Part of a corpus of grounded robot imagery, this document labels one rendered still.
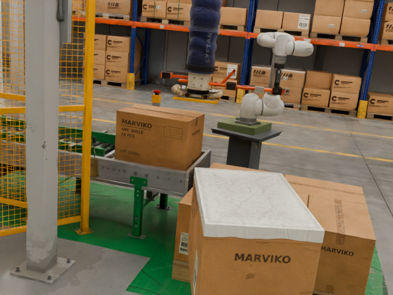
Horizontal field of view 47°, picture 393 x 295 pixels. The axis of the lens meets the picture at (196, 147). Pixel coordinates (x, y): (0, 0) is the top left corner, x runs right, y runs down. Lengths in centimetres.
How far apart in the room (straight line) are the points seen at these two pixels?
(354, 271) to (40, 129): 204
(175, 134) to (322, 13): 753
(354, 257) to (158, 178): 147
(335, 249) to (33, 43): 212
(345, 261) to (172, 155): 146
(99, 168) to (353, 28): 794
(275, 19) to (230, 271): 925
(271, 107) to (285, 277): 270
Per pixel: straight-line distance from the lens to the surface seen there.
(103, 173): 358
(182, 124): 339
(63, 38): 287
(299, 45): 350
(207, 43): 342
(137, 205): 354
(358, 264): 292
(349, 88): 1066
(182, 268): 309
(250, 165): 420
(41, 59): 276
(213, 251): 155
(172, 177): 337
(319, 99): 1064
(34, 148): 289
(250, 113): 414
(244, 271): 160
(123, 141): 362
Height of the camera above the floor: 164
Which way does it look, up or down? 15 degrees down
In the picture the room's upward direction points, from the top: 5 degrees clockwise
